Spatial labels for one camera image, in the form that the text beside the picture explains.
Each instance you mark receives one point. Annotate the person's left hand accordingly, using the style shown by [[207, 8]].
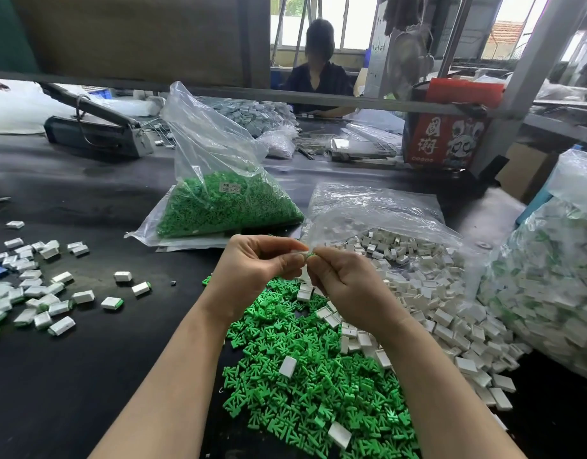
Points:
[[248, 272]]

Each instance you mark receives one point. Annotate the person's right hand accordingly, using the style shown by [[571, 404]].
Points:
[[355, 291]]

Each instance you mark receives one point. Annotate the person's right thumb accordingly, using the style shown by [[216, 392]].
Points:
[[317, 277]]

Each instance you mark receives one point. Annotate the person's left thumb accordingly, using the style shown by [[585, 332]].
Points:
[[288, 267]]

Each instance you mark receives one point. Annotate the small green white connector piece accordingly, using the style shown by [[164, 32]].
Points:
[[308, 255]]

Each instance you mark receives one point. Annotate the person's right forearm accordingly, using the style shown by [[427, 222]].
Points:
[[442, 401]]

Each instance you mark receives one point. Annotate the person's left forearm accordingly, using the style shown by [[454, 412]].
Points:
[[174, 391]]

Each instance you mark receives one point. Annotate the clear open plastic bag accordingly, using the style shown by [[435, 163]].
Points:
[[370, 210]]

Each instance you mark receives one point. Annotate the white paper bag label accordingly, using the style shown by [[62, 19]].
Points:
[[230, 187]]

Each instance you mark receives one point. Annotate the clear bag of green clips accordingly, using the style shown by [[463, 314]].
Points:
[[217, 195]]

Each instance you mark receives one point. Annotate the pile of green plastic clips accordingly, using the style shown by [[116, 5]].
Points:
[[312, 391]]

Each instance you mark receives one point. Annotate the small bag of white parts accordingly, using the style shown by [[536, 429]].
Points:
[[278, 143]]

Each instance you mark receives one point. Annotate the pile of white plastic housings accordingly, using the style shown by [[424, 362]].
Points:
[[446, 305]]

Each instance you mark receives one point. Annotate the white weighing scale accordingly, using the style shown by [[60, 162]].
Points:
[[363, 149]]

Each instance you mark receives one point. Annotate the bag of grey plastic parts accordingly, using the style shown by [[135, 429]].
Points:
[[255, 114]]

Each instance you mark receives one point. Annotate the red printed cardboard box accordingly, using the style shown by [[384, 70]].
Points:
[[446, 133]]

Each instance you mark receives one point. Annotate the brown cardboard box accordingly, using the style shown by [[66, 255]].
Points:
[[525, 172]]

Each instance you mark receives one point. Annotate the large bag of assembled connectors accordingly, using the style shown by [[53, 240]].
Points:
[[552, 281]]

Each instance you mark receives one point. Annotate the grey electric fan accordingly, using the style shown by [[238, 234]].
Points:
[[410, 57]]

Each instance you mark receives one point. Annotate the grey heat sealer machine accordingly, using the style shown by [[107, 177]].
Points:
[[95, 126]]

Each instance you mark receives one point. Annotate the scattered group of assembled connectors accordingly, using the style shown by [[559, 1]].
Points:
[[32, 291]]

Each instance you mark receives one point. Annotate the brown board panel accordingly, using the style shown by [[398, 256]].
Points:
[[140, 38]]

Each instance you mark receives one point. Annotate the grey metal frame rail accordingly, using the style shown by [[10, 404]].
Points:
[[322, 97]]

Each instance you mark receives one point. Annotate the grey metal frame post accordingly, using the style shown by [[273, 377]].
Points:
[[528, 76]]

